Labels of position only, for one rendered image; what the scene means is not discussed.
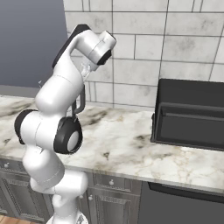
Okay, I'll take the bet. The grey cupboard door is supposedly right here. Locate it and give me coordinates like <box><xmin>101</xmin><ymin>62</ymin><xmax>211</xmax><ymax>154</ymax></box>
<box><xmin>0</xmin><ymin>171</ymin><xmax>56</xmax><ymax>224</ymax></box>
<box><xmin>86</xmin><ymin>187</ymin><xmax>142</xmax><ymax>224</ymax></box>

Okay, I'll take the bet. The dark grey dishwasher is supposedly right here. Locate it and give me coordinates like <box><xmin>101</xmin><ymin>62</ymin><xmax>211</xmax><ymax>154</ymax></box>
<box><xmin>137</xmin><ymin>180</ymin><xmax>224</xmax><ymax>224</ymax></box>

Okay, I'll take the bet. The grey drawer front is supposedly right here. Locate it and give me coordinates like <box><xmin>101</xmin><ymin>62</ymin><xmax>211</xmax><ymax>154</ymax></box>
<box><xmin>92</xmin><ymin>172</ymin><xmax>144</xmax><ymax>194</ymax></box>
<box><xmin>0</xmin><ymin>157</ymin><xmax>29</xmax><ymax>176</ymax></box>

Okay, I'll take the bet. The black dishwasher handle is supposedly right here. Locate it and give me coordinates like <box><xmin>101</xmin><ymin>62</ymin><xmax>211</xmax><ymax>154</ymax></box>
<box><xmin>147</xmin><ymin>181</ymin><xmax>224</xmax><ymax>205</ymax></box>

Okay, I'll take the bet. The clear blender with grey handle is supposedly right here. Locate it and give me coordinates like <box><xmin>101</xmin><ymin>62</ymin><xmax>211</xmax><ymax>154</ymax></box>
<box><xmin>71</xmin><ymin>61</ymin><xmax>92</xmax><ymax>117</ymax></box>

